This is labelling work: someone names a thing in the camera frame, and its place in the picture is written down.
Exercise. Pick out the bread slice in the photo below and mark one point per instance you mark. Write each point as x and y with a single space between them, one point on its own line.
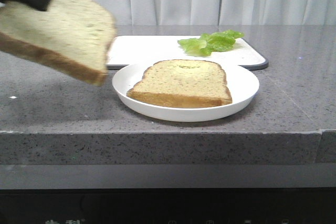
71 36
179 83

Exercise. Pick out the green lettuce leaf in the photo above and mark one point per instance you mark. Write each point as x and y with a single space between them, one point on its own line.
206 44

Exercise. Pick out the white cutting board grey rim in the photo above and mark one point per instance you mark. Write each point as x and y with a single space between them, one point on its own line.
128 50

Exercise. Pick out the white round plate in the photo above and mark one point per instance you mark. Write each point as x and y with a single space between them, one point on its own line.
242 83

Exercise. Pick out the black appliance front panel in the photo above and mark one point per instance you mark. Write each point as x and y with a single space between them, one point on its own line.
216 205

